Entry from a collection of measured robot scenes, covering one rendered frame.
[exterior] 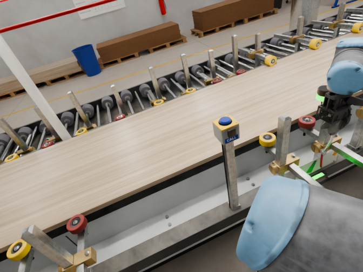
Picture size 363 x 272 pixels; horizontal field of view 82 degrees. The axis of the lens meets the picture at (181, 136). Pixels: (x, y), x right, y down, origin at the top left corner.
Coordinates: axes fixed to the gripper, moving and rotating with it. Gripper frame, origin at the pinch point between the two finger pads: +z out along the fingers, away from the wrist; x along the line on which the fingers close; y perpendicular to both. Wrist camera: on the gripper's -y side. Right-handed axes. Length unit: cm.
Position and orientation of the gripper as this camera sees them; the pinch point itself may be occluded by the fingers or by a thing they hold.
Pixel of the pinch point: (333, 131)
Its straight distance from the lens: 106.2
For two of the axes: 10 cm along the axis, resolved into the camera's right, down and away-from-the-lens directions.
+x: 3.5, 5.2, -7.8
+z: 2.0, 7.7, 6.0
